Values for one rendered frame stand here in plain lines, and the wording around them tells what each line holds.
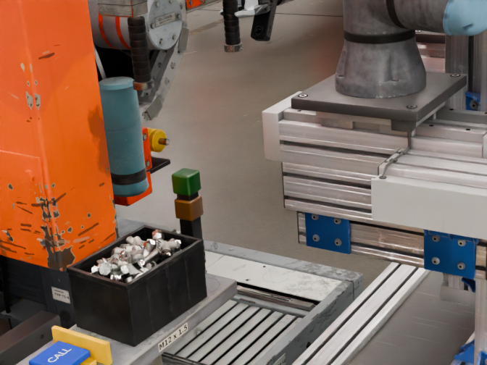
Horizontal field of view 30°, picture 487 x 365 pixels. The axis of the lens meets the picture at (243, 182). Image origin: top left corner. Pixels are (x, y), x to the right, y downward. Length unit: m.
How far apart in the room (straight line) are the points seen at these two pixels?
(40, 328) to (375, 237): 0.65
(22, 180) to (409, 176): 0.67
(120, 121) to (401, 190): 0.82
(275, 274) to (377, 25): 1.21
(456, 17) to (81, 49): 0.65
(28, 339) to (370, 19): 0.85
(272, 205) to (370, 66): 1.76
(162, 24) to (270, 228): 1.14
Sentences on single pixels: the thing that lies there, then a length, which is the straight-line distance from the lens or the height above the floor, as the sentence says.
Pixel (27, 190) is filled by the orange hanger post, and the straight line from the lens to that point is 1.63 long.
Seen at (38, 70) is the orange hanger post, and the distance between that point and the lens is 1.55.
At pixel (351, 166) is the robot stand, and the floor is 0.69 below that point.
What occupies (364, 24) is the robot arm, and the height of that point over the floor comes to 0.93.
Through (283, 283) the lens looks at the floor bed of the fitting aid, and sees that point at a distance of 2.49.
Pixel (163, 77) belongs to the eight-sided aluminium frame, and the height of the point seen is 0.67.
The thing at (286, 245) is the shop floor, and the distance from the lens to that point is 2.88.
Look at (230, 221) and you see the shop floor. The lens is 3.08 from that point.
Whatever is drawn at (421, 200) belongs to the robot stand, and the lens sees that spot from 1.37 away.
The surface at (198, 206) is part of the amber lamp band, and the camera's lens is 1.68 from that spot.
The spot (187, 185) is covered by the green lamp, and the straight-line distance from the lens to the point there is 1.64.
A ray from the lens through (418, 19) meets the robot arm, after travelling 1.41.
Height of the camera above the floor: 1.24
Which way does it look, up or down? 21 degrees down
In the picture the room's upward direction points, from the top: 4 degrees counter-clockwise
